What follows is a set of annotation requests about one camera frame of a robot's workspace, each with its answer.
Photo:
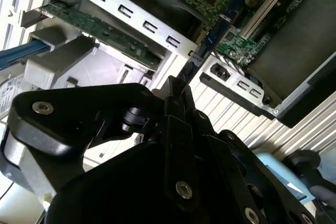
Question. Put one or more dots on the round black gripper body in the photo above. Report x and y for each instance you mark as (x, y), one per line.
(118, 195)

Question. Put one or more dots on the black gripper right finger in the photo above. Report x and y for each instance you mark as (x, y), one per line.
(223, 150)

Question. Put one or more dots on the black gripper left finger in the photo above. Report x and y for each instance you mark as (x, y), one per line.
(65, 113)

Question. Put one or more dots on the blue RAM stick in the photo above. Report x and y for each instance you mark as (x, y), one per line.
(211, 41)

